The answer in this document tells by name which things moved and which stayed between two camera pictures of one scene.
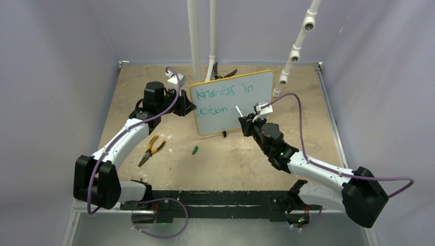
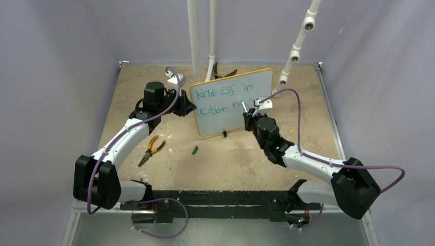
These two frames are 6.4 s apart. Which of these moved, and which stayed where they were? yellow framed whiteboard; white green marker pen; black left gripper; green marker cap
Moved: white green marker pen
Stayed: black left gripper; green marker cap; yellow framed whiteboard
